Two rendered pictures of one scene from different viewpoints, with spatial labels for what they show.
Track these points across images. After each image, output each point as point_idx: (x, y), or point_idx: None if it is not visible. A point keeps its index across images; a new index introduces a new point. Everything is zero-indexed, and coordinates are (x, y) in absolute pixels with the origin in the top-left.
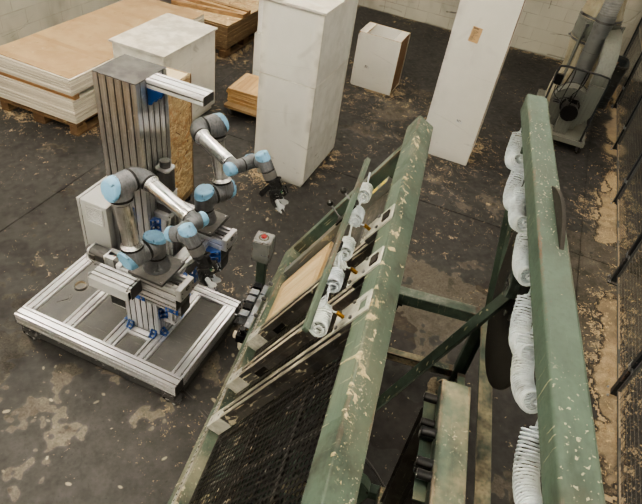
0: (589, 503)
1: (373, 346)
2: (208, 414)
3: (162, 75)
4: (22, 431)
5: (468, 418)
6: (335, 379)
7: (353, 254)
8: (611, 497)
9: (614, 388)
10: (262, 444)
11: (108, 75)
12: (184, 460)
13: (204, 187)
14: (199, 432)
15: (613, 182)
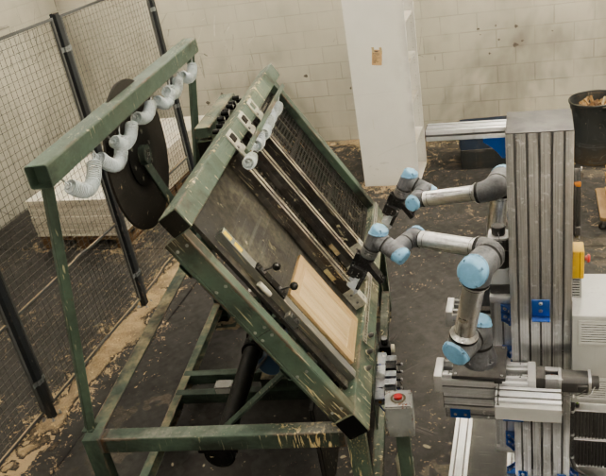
0: (179, 43)
1: (246, 94)
2: (425, 433)
3: (496, 126)
4: None
5: (199, 122)
6: None
7: (260, 177)
8: (6, 474)
9: None
10: (313, 181)
11: (546, 110)
12: (426, 395)
13: (479, 318)
14: (425, 416)
15: None
